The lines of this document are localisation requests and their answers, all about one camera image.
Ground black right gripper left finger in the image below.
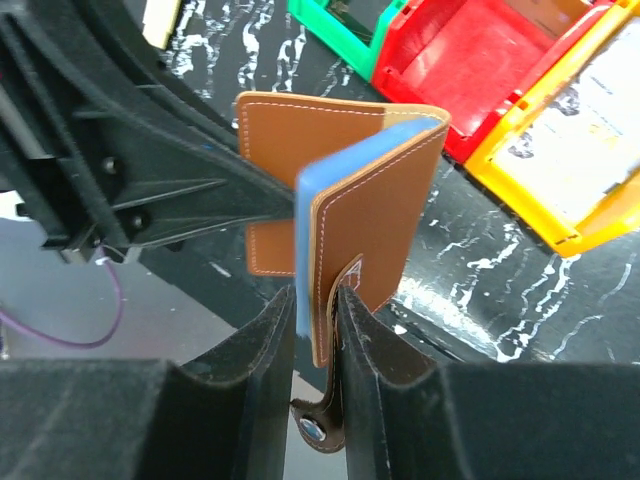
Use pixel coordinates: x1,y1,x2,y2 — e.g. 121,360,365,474
1,287,295,479

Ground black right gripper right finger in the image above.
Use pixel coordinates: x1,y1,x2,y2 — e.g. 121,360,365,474
337,288,639,479

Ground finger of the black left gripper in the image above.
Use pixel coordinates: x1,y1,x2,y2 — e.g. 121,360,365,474
1,14,294,249
29,1,235,135

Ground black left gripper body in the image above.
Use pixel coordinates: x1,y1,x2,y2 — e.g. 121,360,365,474
1,59,130,259

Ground brown leather card holder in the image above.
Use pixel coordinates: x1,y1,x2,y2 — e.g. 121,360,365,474
236,91,451,453

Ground white cards in yellow bin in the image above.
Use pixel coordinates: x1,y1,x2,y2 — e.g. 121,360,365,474
493,18,639,222

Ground green plastic bin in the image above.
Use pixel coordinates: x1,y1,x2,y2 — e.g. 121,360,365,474
287,1,408,82

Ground yellow plastic bin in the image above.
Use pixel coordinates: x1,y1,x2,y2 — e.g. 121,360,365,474
464,1,639,257

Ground red plastic bin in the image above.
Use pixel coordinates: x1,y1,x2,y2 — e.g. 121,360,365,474
371,0,613,163

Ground brown box in red bin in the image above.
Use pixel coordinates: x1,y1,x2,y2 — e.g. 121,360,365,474
505,0,592,39

